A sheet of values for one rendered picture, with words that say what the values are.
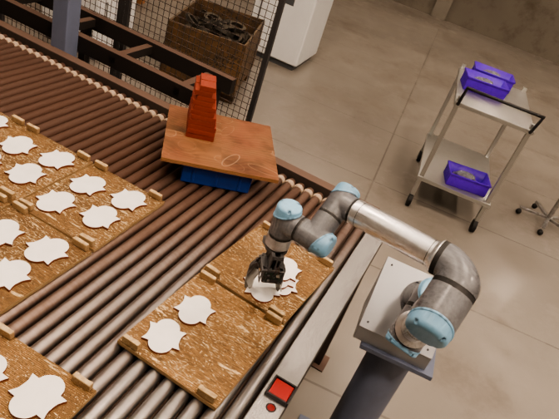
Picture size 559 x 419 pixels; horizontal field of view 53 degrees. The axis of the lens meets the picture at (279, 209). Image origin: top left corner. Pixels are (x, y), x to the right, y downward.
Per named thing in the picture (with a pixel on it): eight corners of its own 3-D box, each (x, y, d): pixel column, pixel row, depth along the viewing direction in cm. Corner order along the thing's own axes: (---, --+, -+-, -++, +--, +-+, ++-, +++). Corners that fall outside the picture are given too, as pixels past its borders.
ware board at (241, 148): (269, 129, 282) (270, 125, 281) (278, 184, 242) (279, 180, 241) (169, 107, 271) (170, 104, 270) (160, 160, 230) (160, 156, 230)
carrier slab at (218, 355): (283, 328, 188) (284, 325, 187) (215, 411, 155) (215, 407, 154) (198, 275, 197) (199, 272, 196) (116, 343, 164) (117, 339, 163)
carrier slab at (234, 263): (333, 270, 221) (334, 267, 220) (282, 326, 188) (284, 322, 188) (259, 226, 231) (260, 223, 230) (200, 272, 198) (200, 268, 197)
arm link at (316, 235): (344, 223, 155) (311, 203, 158) (321, 255, 152) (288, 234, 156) (345, 232, 162) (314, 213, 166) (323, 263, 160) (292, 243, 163)
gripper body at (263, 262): (256, 283, 170) (265, 254, 163) (254, 263, 177) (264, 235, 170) (281, 286, 172) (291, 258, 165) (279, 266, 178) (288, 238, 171)
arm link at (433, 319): (435, 324, 187) (482, 298, 135) (411, 362, 184) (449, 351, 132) (404, 303, 190) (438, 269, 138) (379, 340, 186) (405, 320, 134)
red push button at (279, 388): (293, 391, 169) (294, 387, 168) (284, 404, 164) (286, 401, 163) (275, 380, 170) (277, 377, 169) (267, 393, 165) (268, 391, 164)
